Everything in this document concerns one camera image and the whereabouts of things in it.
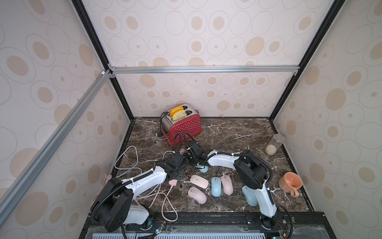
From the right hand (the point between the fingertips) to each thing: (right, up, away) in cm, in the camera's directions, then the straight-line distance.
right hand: (180, 164), depth 93 cm
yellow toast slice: (-3, +35, +3) cm, 35 cm away
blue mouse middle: (+21, -10, -10) cm, 26 cm away
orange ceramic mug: (+64, -8, -9) cm, 65 cm away
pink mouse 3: (+28, -10, -10) cm, 31 cm away
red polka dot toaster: (0, +28, +1) cm, 28 cm away
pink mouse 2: (+12, -15, -12) cm, 22 cm away
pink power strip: (-3, -8, -9) cm, 12 cm away
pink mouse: (+12, -8, -8) cm, 16 cm away
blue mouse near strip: (+15, -3, -2) cm, 15 cm away
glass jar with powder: (+59, +13, 0) cm, 60 cm away
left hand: (+2, -3, -6) cm, 7 cm away
